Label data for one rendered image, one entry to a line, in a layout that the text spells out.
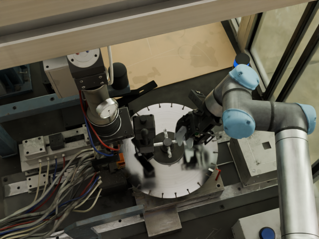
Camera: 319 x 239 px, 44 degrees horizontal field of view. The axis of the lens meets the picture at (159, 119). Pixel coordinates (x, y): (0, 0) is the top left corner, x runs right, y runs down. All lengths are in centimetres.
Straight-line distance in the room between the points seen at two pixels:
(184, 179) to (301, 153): 44
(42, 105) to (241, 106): 64
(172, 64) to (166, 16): 149
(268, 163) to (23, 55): 123
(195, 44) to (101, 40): 156
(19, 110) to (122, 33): 114
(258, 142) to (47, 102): 71
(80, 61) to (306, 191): 54
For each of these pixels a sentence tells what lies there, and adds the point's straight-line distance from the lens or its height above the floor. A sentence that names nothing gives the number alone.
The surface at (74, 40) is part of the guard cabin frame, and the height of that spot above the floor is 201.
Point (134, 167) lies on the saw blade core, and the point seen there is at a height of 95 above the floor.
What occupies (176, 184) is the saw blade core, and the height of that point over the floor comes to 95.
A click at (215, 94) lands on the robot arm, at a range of 107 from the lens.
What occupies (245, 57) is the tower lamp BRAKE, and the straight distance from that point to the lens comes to 122.
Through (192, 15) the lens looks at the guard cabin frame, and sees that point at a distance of 18.
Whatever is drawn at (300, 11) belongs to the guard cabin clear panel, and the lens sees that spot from 127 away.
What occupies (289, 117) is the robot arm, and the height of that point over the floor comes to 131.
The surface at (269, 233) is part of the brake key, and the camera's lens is 130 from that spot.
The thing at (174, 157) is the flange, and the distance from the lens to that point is 126.
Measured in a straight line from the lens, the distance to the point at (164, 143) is 123.
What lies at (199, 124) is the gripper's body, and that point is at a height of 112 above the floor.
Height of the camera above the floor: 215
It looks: 65 degrees down
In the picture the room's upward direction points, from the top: 1 degrees counter-clockwise
